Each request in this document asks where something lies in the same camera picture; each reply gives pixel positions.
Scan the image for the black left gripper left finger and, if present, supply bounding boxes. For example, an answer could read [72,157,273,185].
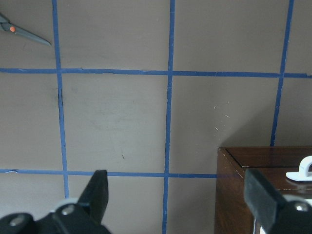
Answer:
[77,170,109,224]

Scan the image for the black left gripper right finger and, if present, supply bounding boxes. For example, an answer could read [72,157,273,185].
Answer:
[244,169,285,233]

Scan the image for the white drawer handle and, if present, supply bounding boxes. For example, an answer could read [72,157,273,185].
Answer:
[286,156,312,182]

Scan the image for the grey orange handled scissors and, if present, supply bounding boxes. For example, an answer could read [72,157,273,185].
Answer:
[0,14,51,46]

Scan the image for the dark wooden drawer cabinet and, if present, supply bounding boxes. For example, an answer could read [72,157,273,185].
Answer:
[214,146,312,234]

